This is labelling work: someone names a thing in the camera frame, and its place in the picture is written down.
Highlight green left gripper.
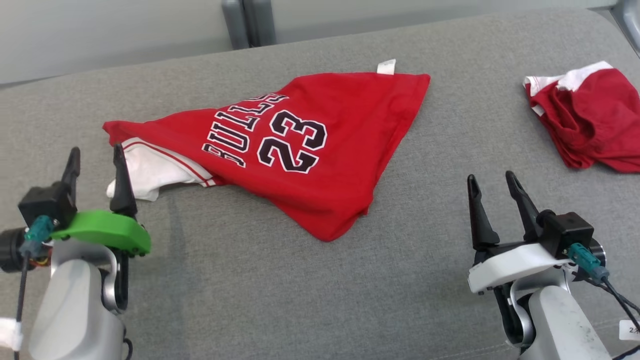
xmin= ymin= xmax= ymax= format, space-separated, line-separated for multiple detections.
xmin=50 ymin=144 xmax=152 ymax=257

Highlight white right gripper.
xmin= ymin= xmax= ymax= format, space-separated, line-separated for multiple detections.
xmin=467 ymin=171 xmax=571 ymax=295

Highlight red shorts with white trim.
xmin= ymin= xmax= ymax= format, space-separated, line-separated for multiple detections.
xmin=523 ymin=61 xmax=640 ymax=174

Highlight red Bulls 23 jersey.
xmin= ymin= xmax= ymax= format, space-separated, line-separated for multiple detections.
xmin=102 ymin=59 xmax=432 ymax=243

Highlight white paper label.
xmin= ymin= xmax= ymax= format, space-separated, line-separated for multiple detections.
xmin=619 ymin=320 xmax=640 ymax=342

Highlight white tape wrap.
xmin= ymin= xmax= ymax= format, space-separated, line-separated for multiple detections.
xmin=0 ymin=317 xmax=24 ymax=351

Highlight teal cable connector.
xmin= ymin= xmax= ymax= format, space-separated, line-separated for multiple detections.
xmin=567 ymin=243 xmax=611 ymax=286
xmin=20 ymin=215 xmax=55 ymax=258

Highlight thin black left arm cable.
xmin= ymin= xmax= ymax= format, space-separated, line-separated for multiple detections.
xmin=14 ymin=250 xmax=29 ymax=360

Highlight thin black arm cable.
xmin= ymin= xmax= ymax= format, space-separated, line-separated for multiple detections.
xmin=597 ymin=277 xmax=640 ymax=360
xmin=14 ymin=250 xmax=29 ymax=360

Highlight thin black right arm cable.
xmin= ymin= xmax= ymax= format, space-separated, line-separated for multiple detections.
xmin=597 ymin=277 xmax=640 ymax=360

